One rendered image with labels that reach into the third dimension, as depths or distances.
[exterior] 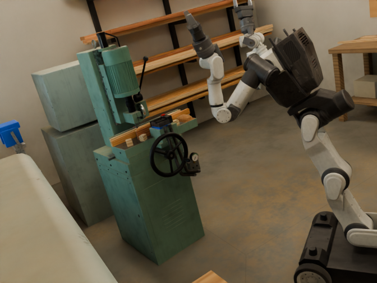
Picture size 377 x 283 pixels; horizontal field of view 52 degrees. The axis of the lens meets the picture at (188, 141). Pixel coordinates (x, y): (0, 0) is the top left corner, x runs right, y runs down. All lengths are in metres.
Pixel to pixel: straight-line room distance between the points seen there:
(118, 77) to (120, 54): 0.15
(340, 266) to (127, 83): 1.66
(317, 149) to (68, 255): 2.01
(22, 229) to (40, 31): 4.64
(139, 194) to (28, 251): 2.42
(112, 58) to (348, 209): 1.65
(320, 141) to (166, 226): 1.26
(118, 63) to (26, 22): 2.42
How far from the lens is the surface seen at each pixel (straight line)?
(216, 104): 1.90
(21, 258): 0.18
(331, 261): 2.37
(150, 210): 2.67
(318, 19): 5.50
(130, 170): 2.53
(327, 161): 2.17
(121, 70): 2.53
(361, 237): 2.33
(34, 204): 0.23
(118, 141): 2.62
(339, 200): 2.23
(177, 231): 2.86
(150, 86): 5.25
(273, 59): 1.96
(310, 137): 2.09
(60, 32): 4.87
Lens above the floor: 1.66
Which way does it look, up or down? 19 degrees down
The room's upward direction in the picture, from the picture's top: 14 degrees counter-clockwise
